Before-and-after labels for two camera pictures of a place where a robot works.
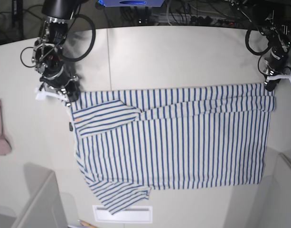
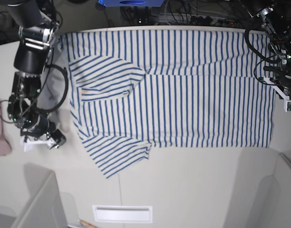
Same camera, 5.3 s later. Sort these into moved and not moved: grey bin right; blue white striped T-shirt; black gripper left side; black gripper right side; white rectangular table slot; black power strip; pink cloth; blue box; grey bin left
Moved: black gripper left side; black gripper right side; blue white striped T-shirt
Not moved: white rectangular table slot; black power strip; grey bin left; grey bin right; pink cloth; blue box
